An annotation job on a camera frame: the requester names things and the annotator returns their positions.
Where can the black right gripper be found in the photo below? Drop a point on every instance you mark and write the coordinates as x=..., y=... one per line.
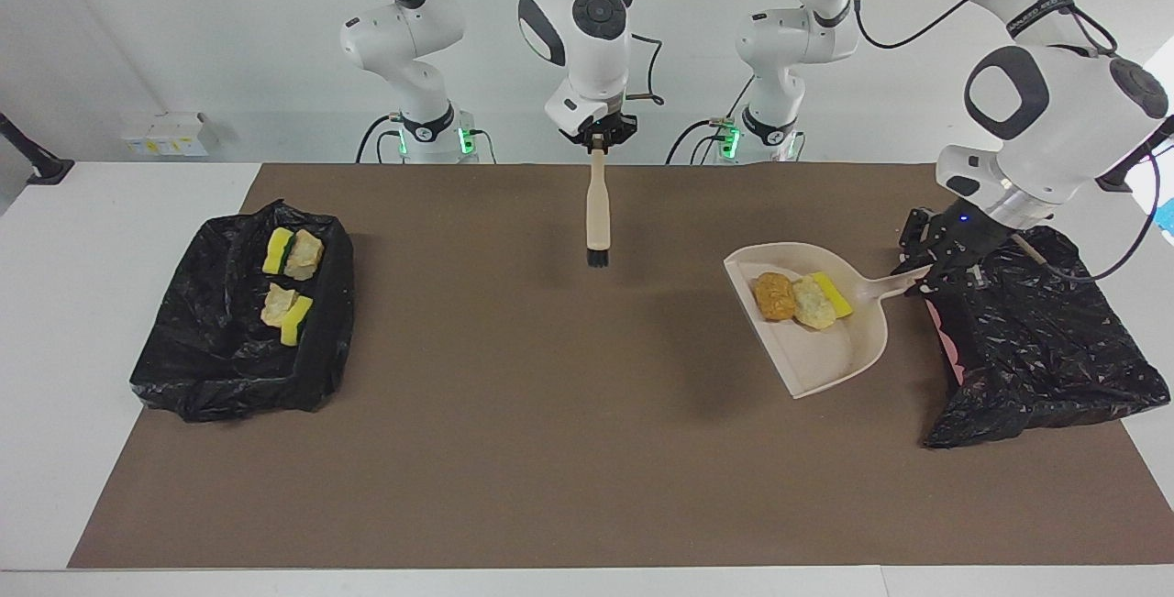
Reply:
x=601, y=124

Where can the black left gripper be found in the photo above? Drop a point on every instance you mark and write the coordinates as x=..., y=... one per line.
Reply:
x=970, y=239

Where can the beige hand brush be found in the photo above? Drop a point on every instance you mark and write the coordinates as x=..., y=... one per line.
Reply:
x=598, y=212

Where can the large yellow sponge piece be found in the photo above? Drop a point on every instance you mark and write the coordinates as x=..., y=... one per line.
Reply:
x=836, y=296

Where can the pale bread piece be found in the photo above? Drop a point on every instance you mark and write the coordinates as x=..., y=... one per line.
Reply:
x=812, y=305

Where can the beige plastic dustpan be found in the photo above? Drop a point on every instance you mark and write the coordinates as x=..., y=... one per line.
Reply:
x=825, y=359

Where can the brown bread roll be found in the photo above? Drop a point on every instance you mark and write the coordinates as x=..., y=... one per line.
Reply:
x=775, y=296

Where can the striped croissant piece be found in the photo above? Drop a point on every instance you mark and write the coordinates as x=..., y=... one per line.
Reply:
x=305, y=256

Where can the green yellow sponge piece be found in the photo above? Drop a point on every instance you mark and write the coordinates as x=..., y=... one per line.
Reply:
x=275, y=251

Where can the small yellow sponge piece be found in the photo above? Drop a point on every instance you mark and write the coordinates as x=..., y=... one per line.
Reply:
x=295, y=322

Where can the torn pale bread chunk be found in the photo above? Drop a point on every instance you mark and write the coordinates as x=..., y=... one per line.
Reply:
x=277, y=304

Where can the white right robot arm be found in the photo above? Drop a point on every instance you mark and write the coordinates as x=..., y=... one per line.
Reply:
x=587, y=47

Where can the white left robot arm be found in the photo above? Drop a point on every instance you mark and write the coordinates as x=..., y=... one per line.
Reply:
x=1055, y=120

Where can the pink scalloped bin box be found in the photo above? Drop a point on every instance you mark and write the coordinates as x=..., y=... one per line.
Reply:
x=945, y=340

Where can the black bag over pink bin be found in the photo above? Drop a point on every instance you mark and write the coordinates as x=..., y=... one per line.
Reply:
x=1055, y=359

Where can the black bag lined bin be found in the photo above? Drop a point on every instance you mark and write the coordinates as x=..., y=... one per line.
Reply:
x=211, y=359

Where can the black clamp stand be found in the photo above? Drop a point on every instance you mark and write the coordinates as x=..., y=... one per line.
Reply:
x=41, y=168
x=1114, y=180

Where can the blue object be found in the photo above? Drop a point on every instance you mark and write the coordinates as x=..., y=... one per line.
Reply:
x=1167, y=216

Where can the brown table mat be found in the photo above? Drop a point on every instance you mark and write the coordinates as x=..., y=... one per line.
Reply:
x=587, y=487

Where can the white cardboard box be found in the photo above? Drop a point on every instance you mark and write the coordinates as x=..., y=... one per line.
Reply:
x=165, y=136

